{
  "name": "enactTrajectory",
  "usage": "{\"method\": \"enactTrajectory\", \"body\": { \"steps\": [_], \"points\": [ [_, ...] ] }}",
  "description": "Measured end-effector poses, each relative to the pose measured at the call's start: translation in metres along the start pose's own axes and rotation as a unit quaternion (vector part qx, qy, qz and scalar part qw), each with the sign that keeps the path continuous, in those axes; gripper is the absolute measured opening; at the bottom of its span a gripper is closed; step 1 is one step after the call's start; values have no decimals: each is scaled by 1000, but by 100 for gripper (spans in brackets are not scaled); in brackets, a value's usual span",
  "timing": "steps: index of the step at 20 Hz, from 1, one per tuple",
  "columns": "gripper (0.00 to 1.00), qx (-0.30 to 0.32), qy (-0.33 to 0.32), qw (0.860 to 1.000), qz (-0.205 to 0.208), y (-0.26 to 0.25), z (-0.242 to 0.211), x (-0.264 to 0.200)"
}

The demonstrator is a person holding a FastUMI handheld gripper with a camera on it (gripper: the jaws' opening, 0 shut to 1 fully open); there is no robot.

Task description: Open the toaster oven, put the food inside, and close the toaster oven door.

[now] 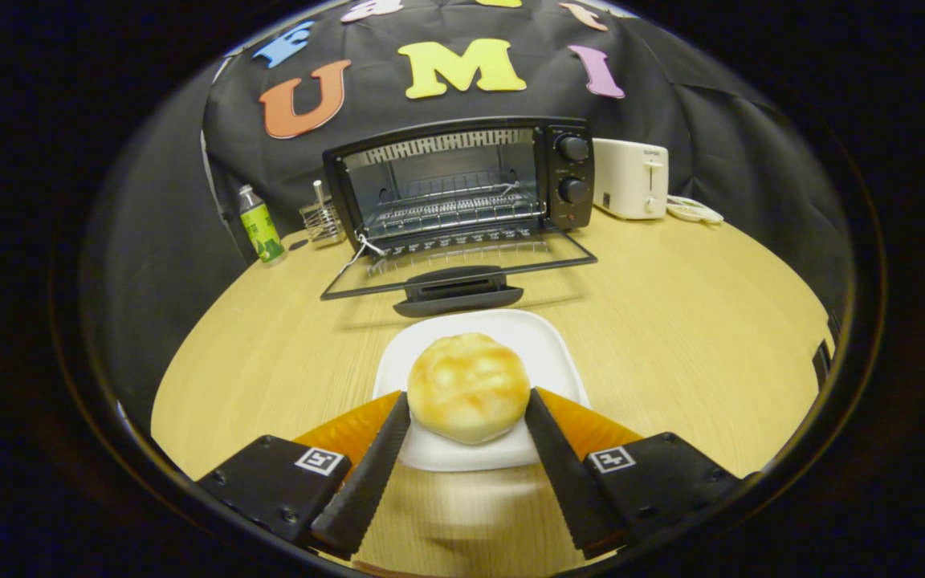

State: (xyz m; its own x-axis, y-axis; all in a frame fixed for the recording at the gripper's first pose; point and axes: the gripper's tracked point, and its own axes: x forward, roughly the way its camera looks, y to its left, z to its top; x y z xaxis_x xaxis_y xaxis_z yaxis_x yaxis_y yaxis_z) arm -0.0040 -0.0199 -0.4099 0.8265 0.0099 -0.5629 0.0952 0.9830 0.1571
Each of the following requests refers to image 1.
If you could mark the green label drink bottle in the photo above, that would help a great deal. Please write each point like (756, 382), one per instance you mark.
(260, 229)

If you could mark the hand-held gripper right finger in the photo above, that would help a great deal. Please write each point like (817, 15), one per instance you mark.
(563, 470)

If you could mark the black toaster oven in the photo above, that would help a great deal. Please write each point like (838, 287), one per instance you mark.
(575, 172)

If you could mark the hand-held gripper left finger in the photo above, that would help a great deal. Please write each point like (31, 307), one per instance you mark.
(366, 478)

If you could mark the round golden bread bun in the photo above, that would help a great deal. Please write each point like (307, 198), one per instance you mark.
(468, 385)

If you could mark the white square plate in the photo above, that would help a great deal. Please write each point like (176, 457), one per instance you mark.
(470, 325)

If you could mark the white pop-up toaster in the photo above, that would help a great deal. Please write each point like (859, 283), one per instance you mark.
(623, 181)

